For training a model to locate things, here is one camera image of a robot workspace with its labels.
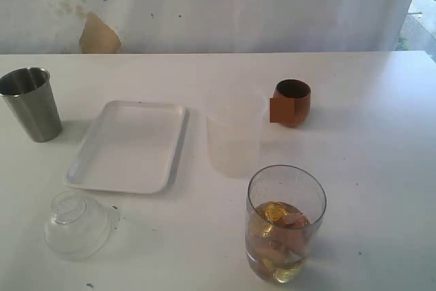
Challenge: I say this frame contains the translucent plastic container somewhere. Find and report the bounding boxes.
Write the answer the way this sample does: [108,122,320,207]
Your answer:
[206,82,268,179]

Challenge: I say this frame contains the gold and brown chocolates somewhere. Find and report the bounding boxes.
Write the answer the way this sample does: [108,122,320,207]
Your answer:
[245,201,311,284]

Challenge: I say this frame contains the white rectangular tray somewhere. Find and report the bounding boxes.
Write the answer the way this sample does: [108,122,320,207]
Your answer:
[65,100,189,195]

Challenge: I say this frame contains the clear glass with coins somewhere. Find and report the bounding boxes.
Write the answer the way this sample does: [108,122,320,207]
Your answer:
[245,164,327,284]

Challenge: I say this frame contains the brown wooden cup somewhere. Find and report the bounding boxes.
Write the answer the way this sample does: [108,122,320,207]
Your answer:
[269,79,311,127]

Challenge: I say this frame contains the clear plastic dome lid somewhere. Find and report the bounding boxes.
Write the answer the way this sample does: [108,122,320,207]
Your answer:
[44,191,121,261]

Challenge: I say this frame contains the stainless steel cup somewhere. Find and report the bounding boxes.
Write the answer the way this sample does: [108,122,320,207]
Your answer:
[1,67,63,142]

